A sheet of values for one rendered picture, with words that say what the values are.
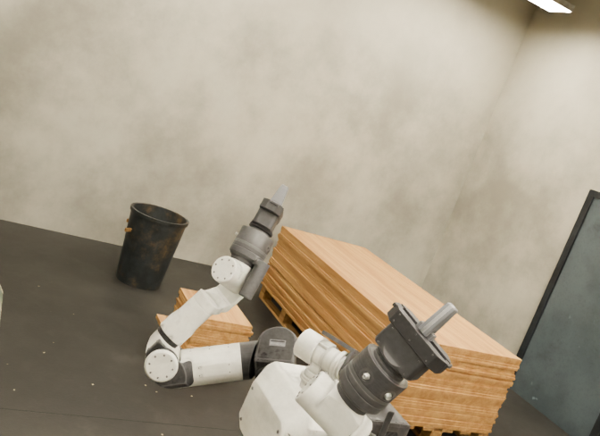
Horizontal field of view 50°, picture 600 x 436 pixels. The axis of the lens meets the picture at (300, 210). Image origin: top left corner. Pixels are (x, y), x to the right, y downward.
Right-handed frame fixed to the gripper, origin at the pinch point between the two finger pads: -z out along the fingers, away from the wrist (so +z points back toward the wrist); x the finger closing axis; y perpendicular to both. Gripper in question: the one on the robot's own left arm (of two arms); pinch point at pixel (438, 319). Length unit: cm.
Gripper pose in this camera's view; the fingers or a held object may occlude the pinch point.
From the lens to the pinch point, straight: 101.8
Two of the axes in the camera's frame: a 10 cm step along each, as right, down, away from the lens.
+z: -6.7, 7.0, 2.4
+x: -5.5, -6.9, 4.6
